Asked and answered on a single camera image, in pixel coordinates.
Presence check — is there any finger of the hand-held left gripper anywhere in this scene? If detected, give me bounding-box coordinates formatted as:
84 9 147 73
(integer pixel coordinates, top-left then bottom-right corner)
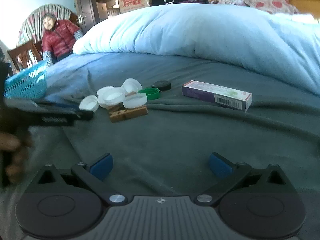
32 100 80 112
42 111 94 127

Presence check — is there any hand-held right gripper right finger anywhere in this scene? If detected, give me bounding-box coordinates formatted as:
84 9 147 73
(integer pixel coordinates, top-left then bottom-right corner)
196 152 288 207

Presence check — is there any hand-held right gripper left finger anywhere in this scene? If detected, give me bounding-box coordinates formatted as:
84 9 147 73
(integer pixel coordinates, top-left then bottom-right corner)
37 153 127 207

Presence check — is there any blue plastic basket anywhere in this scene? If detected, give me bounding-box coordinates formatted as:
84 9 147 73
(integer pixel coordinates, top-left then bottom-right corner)
4 59 48 100

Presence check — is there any black bottle cap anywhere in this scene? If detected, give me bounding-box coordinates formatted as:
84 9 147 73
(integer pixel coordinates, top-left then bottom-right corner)
152 80 172 92

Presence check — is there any person's left hand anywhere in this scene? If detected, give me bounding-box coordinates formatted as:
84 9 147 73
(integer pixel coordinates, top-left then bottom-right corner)
0 132 33 183

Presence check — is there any wooden clothespin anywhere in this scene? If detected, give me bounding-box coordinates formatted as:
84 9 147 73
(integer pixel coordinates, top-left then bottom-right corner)
107 104 130 113
109 106 148 123

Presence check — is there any brown wooden chair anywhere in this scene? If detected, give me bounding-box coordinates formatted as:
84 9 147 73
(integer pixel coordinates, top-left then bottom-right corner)
7 40 43 75

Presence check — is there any grey blue bed blanket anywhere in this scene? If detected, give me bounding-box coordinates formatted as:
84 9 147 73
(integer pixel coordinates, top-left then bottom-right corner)
0 50 320 240

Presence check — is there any purple white medicine box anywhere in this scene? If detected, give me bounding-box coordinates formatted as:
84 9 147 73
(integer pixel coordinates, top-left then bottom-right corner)
182 80 253 112

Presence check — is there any green bottle cap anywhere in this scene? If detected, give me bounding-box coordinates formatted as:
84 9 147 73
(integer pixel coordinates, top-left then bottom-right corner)
138 87 160 100

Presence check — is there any striped cloth covered armchair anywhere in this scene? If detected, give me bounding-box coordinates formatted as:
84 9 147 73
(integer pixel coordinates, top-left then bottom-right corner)
17 4 80 48

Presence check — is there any dark wooden door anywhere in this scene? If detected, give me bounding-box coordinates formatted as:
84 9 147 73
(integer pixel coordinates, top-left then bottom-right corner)
71 0 100 34

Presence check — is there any red print cardboard box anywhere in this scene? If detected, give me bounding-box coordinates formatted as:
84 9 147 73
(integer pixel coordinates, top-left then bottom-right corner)
117 0 153 14

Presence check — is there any light blue duvet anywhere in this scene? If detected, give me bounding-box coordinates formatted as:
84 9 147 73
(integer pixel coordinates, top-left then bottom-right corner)
72 4 320 95

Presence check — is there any dark cloth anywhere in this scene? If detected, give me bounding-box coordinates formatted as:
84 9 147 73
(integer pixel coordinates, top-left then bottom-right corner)
151 0 185 6

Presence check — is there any red dotted floral pillow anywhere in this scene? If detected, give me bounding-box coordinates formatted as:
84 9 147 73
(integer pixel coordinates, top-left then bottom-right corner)
244 0 299 14

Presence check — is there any wooden headboard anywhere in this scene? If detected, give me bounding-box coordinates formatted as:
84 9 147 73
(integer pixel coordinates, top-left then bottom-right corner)
287 0 320 19

